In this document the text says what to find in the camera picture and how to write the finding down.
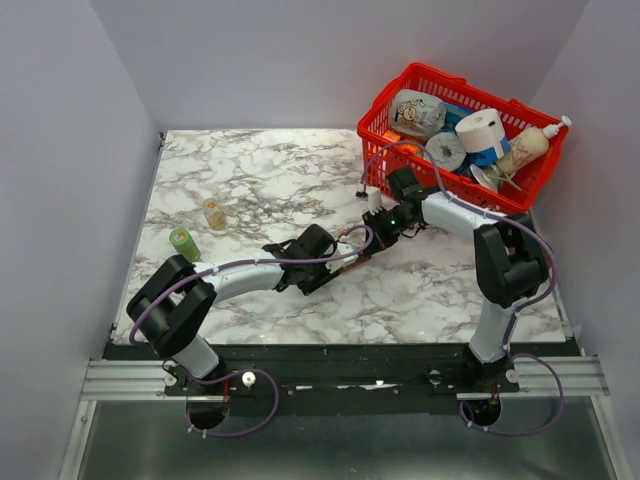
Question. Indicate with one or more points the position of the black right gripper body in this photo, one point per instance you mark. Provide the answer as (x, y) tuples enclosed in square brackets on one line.
[(387, 225)]

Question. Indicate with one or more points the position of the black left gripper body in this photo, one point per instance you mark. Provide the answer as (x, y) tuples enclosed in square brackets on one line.
[(316, 275)]

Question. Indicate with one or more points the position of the red weekly pill organizer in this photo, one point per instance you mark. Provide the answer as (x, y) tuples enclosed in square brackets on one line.
[(353, 264)]

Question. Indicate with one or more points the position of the clear bottle yellow pills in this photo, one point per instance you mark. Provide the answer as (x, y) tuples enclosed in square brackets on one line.
[(214, 215)]

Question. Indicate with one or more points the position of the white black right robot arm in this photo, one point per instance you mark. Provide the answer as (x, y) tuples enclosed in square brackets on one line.
[(509, 261)]

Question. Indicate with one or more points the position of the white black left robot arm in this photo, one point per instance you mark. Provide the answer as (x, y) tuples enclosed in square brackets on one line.
[(171, 306)]

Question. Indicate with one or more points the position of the red plastic basket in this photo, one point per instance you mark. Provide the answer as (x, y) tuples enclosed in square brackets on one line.
[(516, 193)]

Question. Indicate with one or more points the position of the orange ball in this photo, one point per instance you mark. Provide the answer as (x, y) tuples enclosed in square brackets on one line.
[(413, 149)]

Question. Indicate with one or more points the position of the orange snack box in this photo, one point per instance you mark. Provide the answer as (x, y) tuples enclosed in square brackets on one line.
[(392, 136)]

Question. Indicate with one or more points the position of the grey wrapped small paper roll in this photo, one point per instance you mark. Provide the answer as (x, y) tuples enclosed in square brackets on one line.
[(446, 150)]

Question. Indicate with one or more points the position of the white paper plate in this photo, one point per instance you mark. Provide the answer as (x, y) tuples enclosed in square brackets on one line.
[(484, 179)]

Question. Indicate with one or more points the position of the grey wrapped printed paper roll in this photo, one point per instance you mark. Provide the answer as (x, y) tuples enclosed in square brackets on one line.
[(417, 114)]

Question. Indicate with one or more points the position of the blue box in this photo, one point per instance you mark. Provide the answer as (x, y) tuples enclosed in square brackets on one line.
[(455, 113)]

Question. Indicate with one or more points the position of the white toilet roll blue tape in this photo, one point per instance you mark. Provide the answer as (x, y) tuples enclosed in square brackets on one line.
[(483, 137)]

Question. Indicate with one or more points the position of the cream lotion pump bottle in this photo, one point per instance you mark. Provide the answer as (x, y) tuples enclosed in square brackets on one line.
[(529, 145)]

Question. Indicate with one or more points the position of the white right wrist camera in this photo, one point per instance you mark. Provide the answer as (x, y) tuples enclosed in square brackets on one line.
[(373, 197)]

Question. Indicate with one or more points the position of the black metal base frame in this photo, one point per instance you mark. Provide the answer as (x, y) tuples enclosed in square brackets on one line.
[(314, 380)]

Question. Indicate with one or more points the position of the aluminium rail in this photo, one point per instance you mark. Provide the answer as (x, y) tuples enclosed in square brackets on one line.
[(127, 380)]

